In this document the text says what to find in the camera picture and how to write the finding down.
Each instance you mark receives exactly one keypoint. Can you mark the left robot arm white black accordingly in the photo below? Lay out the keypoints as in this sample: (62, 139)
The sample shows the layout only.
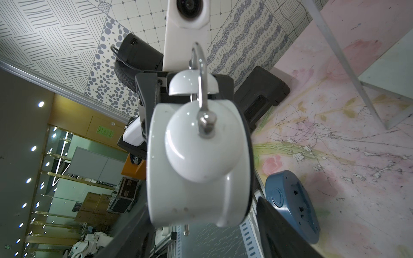
(135, 56)

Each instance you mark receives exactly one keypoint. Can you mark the white two-tier shelf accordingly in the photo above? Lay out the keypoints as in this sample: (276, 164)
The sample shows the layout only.
(372, 54)

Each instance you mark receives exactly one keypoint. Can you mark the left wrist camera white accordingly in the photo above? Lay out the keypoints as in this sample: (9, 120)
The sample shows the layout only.
(187, 22)

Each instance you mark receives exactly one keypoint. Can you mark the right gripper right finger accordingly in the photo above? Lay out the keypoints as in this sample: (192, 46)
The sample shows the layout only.
(278, 238)

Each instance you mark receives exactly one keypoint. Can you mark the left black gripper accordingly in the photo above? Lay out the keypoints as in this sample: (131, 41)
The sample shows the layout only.
(172, 117)

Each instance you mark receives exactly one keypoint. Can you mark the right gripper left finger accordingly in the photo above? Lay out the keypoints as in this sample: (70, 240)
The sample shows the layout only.
(134, 240)

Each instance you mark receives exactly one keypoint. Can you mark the blue round alarm clock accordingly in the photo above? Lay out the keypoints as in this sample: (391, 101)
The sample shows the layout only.
(287, 194)

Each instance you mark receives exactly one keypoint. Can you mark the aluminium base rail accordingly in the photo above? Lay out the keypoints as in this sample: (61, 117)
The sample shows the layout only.
(210, 241)

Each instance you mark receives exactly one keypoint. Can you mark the small white twin-bell alarm clock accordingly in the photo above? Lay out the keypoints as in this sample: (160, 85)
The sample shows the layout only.
(200, 163)

